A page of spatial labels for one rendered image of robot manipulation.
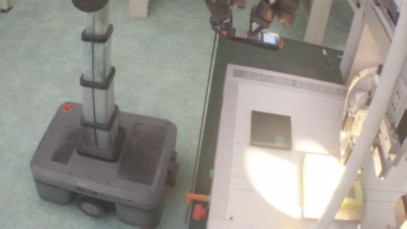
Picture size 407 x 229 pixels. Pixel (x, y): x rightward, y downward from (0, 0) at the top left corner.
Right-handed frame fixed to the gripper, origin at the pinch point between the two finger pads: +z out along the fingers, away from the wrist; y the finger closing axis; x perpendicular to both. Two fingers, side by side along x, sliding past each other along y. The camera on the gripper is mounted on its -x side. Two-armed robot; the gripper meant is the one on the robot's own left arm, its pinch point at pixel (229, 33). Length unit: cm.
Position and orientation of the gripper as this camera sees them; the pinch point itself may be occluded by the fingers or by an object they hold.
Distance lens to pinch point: 155.4
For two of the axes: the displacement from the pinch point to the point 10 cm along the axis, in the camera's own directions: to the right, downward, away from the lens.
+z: 3.9, 7.4, 5.5
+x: -9.1, 2.3, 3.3
